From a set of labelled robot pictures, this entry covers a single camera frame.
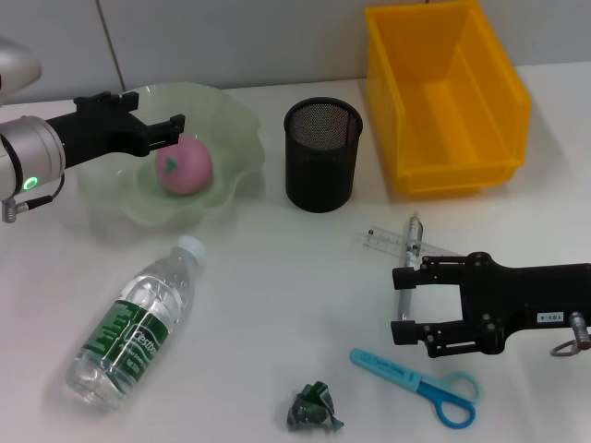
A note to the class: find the silver pen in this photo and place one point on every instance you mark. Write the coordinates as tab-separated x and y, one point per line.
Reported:
412	235

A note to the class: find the clear plastic ruler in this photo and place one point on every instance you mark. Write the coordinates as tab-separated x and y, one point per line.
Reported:
385	240

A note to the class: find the yellow plastic bin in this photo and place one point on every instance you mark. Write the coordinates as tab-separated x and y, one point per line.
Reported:
452	120

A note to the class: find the pink peach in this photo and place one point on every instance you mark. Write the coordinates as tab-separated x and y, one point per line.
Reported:
189	166

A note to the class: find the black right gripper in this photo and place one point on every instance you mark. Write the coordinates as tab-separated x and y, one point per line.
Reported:
512	295

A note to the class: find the black mesh pen holder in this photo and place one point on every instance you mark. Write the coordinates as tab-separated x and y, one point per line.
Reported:
318	166

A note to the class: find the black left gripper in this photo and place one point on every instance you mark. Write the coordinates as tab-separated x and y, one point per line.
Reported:
97	136

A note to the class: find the clear water bottle green label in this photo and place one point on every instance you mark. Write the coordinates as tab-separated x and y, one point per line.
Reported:
134	323

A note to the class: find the green glass fruit plate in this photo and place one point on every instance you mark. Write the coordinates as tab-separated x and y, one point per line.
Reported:
231	134

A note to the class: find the green plastic wrapper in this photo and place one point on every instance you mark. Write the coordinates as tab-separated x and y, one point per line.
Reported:
311	406

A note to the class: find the blue scissors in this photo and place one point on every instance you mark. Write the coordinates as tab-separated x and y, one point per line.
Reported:
397	374

